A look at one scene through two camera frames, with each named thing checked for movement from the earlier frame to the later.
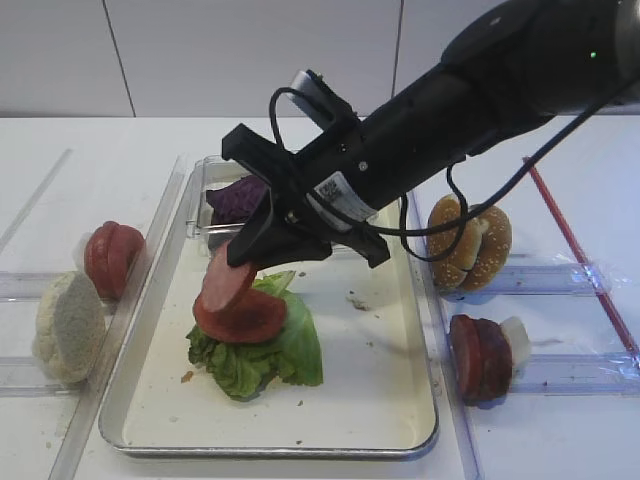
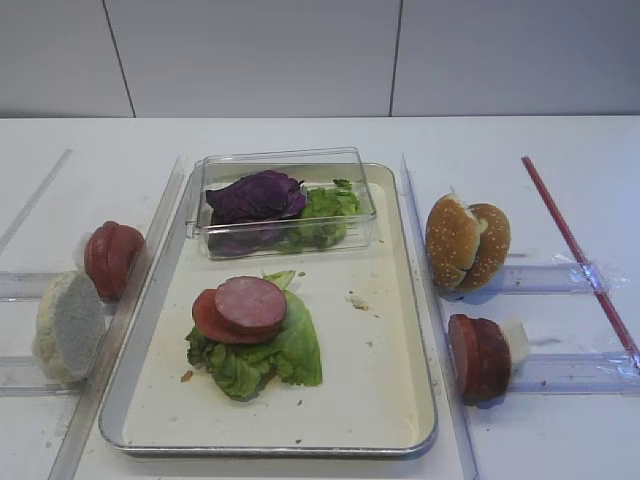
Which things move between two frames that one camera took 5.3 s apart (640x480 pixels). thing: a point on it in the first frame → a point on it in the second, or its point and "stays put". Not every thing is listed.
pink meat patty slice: x=225 y=283 → x=250 y=305
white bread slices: x=71 y=328 stays put
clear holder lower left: x=22 y=377 stays put
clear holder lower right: x=578 y=374 stays put
